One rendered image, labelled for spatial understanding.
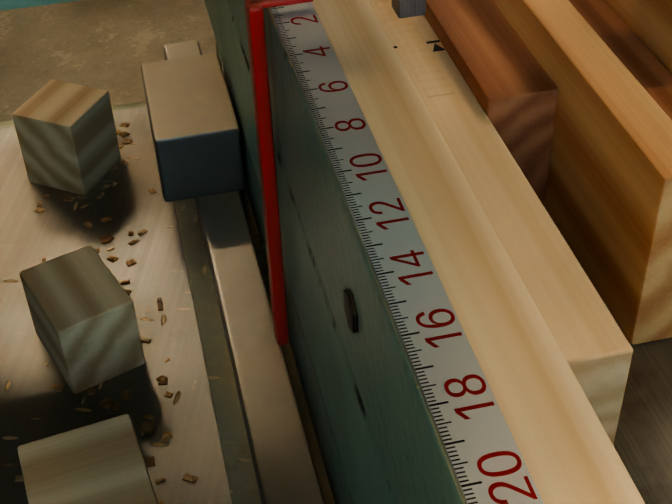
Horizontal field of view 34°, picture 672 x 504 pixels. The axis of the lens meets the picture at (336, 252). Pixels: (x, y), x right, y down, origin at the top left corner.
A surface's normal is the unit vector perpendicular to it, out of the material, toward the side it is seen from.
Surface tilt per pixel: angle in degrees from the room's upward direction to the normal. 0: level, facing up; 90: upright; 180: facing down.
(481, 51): 0
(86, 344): 90
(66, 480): 0
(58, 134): 90
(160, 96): 0
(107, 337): 90
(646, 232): 90
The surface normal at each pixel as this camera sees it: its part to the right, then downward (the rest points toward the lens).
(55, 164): -0.38, 0.60
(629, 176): -0.97, 0.17
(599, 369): 0.22, 0.62
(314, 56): -0.03, -0.77
